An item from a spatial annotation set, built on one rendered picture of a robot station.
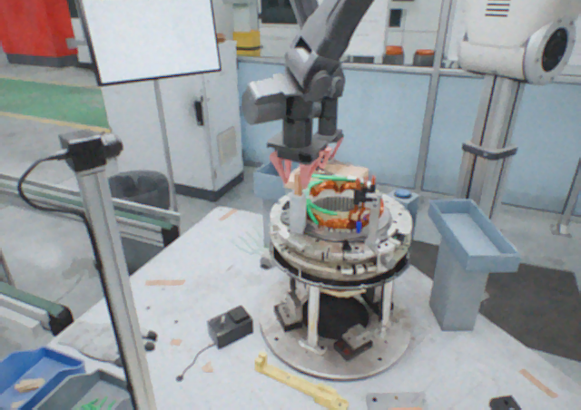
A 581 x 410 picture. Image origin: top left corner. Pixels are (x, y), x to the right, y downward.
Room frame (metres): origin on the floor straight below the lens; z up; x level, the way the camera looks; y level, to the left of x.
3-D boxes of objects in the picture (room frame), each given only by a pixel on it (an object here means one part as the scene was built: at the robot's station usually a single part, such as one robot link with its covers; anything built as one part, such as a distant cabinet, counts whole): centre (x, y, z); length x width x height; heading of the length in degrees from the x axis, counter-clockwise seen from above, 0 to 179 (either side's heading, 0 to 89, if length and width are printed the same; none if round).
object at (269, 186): (1.17, 0.04, 0.92); 0.17 x 0.11 x 0.28; 155
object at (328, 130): (1.15, -0.10, 1.20); 0.10 x 0.07 x 0.07; 155
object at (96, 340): (0.74, 0.45, 0.79); 0.24 x 0.12 x 0.02; 67
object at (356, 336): (0.71, -0.15, 0.83); 0.05 x 0.04 x 0.02; 123
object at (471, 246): (0.82, -0.41, 0.92); 0.25 x 0.11 x 0.28; 1
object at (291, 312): (0.78, 0.01, 0.85); 0.06 x 0.04 x 0.05; 21
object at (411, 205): (1.03, -0.31, 0.91); 0.07 x 0.07 x 0.25; 47
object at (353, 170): (1.11, -0.10, 1.05); 0.20 x 0.19 x 0.02; 65
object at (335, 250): (0.81, -0.11, 1.09); 0.32 x 0.32 x 0.01
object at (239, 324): (0.76, 0.16, 0.81); 0.10 x 0.06 x 0.06; 124
